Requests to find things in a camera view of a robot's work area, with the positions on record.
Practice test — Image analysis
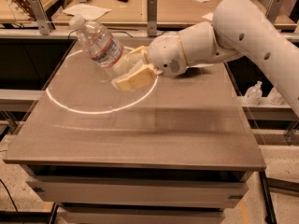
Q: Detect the right metal bracket post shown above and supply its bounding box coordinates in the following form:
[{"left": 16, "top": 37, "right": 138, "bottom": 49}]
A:
[{"left": 265, "top": 0, "right": 284, "bottom": 24}]

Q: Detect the middle metal bracket post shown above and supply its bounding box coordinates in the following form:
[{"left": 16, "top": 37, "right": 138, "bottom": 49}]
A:
[{"left": 147, "top": 0, "right": 157, "bottom": 37}]

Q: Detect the clear pump bottle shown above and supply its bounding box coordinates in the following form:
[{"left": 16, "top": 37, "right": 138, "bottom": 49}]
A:
[
  {"left": 267, "top": 87, "right": 283, "bottom": 105},
  {"left": 244, "top": 81, "right": 263, "bottom": 105}
]

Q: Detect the clear plastic water bottle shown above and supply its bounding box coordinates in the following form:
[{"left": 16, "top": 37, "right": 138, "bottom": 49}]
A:
[{"left": 69, "top": 14, "right": 147, "bottom": 79}]

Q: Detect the metal bracket post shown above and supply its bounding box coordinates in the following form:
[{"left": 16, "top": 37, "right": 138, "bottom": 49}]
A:
[
  {"left": 147, "top": 0, "right": 157, "bottom": 37},
  {"left": 265, "top": 0, "right": 284, "bottom": 24},
  {"left": 28, "top": 0, "right": 53, "bottom": 35}
]

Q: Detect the white paper slip right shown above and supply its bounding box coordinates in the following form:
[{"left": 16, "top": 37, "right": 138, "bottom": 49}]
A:
[{"left": 202, "top": 12, "right": 213, "bottom": 21}]

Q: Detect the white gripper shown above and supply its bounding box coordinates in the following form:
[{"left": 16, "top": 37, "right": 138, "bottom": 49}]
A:
[{"left": 111, "top": 32, "right": 187, "bottom": 91}]

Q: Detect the clear pump bottle right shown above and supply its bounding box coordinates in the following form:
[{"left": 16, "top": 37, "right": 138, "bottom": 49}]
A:
[{"left": 267, "top": 87, "right": 283, "bottom": 105}]

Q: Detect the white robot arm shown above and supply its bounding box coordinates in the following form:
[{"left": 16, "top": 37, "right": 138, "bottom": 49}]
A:
[{"left": 112, "top": 0, "right": 299, "bottom": 115}]

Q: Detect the black cable on floor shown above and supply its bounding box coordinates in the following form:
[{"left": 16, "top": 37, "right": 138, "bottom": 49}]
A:
[{"left": 0, "top": 178, "right": 21, "bottom": 213}]

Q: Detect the clear pump bottle left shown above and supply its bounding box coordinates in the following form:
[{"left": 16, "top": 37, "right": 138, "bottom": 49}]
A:
[{"left": 244, "top": 81, "right": 263, "bottom": 105}]

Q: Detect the white circle tape marking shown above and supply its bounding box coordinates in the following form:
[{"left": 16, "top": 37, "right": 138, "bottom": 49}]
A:
[{"left": 46, "top": 49, "right": 158, "bottom": 115}]

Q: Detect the left metal bracket post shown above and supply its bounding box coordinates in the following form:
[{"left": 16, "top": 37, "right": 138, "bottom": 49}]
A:
[{"left": 28, "top": 0, "right": 53, "bottom": 35}]

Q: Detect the white paper sheet left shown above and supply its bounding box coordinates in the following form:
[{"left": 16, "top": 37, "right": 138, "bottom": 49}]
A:
[{"left": 64, "top": 4, "right": 110, "bottom": 21}]

